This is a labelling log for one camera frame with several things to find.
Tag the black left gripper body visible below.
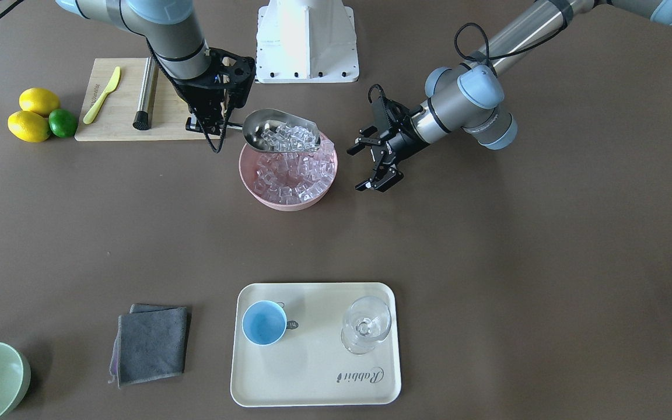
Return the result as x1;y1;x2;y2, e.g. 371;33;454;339
366;83;429;164

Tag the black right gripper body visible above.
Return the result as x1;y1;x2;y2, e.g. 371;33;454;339
170;48;256;120

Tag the metal ice scoop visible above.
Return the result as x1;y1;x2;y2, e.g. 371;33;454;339
227;108;321;153

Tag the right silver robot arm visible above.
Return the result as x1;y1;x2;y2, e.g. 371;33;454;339
58;1;256;140

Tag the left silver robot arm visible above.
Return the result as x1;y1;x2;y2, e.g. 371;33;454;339
347;1;603;192

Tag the pile of clear ice cubes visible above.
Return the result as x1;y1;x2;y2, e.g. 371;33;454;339
251;124;338;205

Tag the blue plastic cup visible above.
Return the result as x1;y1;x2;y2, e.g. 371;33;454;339
242;300;288;346

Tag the steel muddler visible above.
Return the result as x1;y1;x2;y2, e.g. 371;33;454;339
132;57;159;131

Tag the pink bowl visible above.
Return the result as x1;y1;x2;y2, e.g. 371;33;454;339
239;132;338;212

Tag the bamboo cutting board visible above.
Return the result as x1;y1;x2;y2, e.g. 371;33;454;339
75;58;204;141

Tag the yellow plastic knife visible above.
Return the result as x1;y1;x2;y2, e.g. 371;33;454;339
82;66;122;124

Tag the clear wine glass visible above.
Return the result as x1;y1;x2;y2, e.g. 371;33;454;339
341;296;394;355

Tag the green lime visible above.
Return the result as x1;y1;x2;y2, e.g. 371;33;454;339
47;108;78;138

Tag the yellow lemon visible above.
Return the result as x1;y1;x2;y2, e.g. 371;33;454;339
7;111;51;143
18;87;61;118

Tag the cream serving tray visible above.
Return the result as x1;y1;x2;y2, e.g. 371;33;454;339
230;282;402;407

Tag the grey folded cloth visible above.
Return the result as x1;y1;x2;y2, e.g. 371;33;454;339
108;303;190;389

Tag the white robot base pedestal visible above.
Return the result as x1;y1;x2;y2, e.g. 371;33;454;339
255;1;360;83

